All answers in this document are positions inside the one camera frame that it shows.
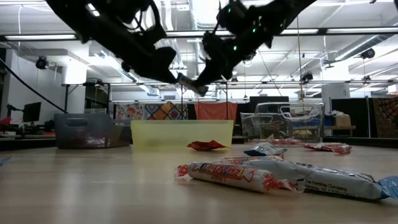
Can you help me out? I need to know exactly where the thick black hanging cable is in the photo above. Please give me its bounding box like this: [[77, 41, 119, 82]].
[[0, 58, 68, 114]]

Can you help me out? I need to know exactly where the wooden side table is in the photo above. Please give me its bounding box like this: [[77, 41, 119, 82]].
[[323, 124, 357, 138]]

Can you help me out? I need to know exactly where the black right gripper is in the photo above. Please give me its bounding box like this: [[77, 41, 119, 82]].
[[192, 30, 249, 88]]

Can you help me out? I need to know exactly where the long linear ceiling light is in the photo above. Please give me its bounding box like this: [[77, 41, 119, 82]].
[[0, 27, 398, 42]]

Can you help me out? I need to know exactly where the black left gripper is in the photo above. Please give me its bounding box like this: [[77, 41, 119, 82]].
[[123, 46, 183, 84]]

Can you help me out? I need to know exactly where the dark grey plastic bin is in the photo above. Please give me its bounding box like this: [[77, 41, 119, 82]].
[[53, 113, 133, 149]]

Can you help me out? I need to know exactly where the black panel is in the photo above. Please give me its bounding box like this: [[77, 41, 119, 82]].
[[248, 95, 290, 114]]

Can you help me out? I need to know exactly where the black computer monitor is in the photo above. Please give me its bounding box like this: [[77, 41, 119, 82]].
[[22, 101, 42, 124]]

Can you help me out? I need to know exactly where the silver slanted ceiling duct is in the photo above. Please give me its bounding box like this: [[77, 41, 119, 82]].
[[334, 34, 398, 62]]

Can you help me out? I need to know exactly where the cardboard box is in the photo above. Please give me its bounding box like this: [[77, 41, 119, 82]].
[[334, 114, 352, 128]]

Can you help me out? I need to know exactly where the colourful patterned quilt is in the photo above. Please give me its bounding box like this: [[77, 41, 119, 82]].
[[114, 101, 190, 121]]

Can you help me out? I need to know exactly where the clear plastic bin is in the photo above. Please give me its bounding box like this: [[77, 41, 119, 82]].
[[239, 101, 325, 147]]

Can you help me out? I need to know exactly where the yellow plastic bin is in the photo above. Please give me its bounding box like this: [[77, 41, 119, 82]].
[[129, 119, 234, 153]]

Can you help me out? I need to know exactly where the silver ribbed ceiling duct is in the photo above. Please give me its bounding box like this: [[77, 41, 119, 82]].
[[188, 0, 220, 63]]

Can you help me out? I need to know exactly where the orange cloth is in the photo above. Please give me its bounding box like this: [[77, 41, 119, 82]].
[[194, 101, 239, 125]]

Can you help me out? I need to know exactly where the black pipe rack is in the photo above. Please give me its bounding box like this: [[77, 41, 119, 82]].
[[62, 81, 229, 121]]

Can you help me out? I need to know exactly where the black partition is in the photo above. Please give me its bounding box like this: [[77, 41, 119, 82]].
[[331, 98, 374, 138]]

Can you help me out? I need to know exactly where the dark patterned rug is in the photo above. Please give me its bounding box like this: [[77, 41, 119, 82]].
[[372, 96, 398, 139]]

